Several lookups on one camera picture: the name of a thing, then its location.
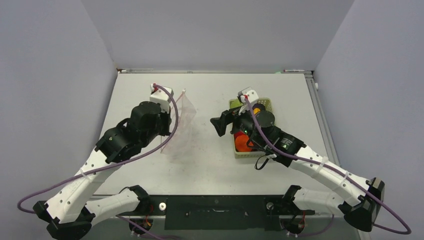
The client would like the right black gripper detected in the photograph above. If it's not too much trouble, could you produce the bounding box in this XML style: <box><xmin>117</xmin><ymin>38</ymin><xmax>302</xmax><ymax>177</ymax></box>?
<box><xmin>211</xmin><ymin>101</ymin><xmax>268</xmax><ymax>149</ymax></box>

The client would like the green cabbage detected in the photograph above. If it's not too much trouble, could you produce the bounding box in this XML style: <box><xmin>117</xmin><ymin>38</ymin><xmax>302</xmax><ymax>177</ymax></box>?
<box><xmin>229</xmin><ymin>98</ymin><xmax>244</xmax><ymax>109</ymax></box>

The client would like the orange tangerine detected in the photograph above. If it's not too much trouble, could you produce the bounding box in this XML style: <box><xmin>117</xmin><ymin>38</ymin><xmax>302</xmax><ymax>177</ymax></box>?
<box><xmin>234</xmin><ymin>134</ymin><xmax>253</xmax><ymax>153</ymax></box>

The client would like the clear zip top bag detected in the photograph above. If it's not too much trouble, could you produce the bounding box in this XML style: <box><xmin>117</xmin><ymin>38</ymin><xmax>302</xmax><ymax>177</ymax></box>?
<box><xmin>160</xmin><ymin>88</ymin><xmax>197</xmax><ymax>157</ymax></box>

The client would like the beige plastic basket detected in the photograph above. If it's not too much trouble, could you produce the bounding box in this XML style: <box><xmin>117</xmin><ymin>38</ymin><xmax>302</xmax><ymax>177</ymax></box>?
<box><xmin>232</xmin><ymin>97</ymin><xmax>273</xmax><ymax>159</ymax></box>

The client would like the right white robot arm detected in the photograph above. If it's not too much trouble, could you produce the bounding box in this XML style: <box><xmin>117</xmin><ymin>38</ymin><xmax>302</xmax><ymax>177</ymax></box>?
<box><xmin>210</xmin><ymin>108</ymin><xmax>385</xmax><ymax>232</ymax></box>

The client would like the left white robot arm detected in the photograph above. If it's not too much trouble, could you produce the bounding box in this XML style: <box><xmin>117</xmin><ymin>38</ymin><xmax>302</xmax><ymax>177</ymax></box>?
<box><xmin>33</xmin><ymin>101</ymin><xmax>172</xmax><ymax>240</ymax></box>

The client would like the orange bell pepper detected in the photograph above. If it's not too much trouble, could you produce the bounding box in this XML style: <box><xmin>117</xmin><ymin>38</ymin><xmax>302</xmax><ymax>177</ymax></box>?
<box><xmin>253</xmin><ymin>107</ymin><xmax>261</xmax><ymax>115</ymax></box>

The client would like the purple eggplant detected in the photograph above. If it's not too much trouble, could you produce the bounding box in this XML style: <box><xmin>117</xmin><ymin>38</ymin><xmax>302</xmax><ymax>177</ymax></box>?
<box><xmin>252</xmin><ymin>103</ymin><xmax>267</xmax><ymax>111</ymax></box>

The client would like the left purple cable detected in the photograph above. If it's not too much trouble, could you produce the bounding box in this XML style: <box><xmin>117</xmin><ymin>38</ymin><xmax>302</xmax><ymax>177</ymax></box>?
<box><xmin>17</xmin><ymin>83</ymin><xmax>180</xmax><ymax>215</ymax></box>

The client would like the purple cable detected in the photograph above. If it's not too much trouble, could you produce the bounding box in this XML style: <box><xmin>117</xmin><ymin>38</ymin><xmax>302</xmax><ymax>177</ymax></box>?
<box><xmin>17</xmin><ymin>83</ymin><xmax>180</xmax><ymax>215</ymax></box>
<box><xmin>243</xmin><ymin>94</ymin><xmax>412</xmax><ymax>235</ymax></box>

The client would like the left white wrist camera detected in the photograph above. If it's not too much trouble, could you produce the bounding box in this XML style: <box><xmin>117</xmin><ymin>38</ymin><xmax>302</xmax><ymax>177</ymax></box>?
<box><xmin>149</xmin><ymin>83</ymin><xmax>174</xmax><ymax>114</ymax></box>

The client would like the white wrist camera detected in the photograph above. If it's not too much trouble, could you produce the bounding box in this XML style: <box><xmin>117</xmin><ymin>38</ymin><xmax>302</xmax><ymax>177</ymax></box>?
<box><xmin>237</xmin><ymin>87</ymin><xmax>259</xmax><ymax>115</ymax></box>
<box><xmin>149</xmin><ymin>83</ymin><xmax>174</xmax><ymax>114</ymax></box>

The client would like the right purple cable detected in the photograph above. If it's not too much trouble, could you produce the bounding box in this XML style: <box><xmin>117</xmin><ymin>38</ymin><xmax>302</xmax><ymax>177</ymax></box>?
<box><xmin>243</xmin><ymin>94</ymin><xmax>412</xmax><ymax>235</ymax></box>

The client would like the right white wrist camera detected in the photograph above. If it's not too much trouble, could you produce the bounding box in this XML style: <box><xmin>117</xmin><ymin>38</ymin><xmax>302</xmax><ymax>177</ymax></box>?
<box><xmin>237</xmin><ymin>87</ymin><xmax>259</xmax><ymax>115</ymax></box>

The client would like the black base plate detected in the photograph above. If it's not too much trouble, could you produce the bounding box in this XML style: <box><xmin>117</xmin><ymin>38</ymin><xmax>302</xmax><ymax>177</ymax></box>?
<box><xmin>125</xmin><ymin>195</ymin><xmax>315</xmax><ymax>231</ymax></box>

